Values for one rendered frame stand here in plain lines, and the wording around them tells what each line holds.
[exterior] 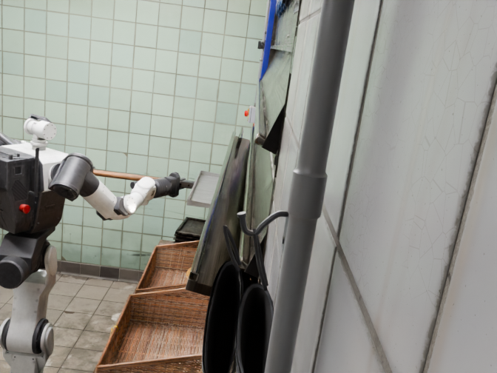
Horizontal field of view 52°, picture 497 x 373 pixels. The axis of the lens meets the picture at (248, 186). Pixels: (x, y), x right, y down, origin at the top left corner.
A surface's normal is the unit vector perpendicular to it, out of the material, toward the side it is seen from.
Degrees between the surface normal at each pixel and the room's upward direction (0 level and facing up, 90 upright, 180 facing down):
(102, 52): 90
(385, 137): 90
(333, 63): 90
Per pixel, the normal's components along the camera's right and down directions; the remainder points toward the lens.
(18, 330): 0.05, -0.25
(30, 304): 0.02, -0.01
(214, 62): -0.02, 0.26
